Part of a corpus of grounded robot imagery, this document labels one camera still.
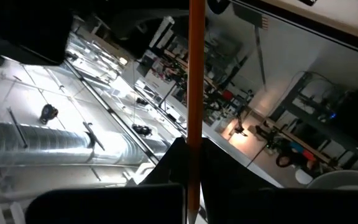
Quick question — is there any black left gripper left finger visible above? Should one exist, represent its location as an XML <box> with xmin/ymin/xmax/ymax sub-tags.
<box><xmin>139</xmin><ymin>136</ymin><xmax>188</xmax><ymax>187</ymax></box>

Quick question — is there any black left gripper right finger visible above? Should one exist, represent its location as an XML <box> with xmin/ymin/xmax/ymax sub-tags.
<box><xmin>200</xmin><ymin>137</ymin><xmax>279</xmax><ymax>224</ymax></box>

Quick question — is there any orange pencil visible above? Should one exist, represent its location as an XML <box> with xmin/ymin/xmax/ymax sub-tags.
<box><xmin>186</xmin><ymin>0</ymin><xmax>207</xmax><ymax>224</ymax></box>

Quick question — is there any black ceiling-hung camera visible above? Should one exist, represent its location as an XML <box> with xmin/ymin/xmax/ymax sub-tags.
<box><xmin>131</xmin><ymin>123</ymin><xmax>153</xmax><ymax>138</ymax></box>
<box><xmin>39</xmin><ymin>103</ymin><xmax>59</xmax><ymax>126</ymax></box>

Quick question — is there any silver ventilation duct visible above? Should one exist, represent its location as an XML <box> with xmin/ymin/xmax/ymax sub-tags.
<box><xmin>0</xmin><ymin>119</ymin><xmax>151</xmax><ymax>169</ymax></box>

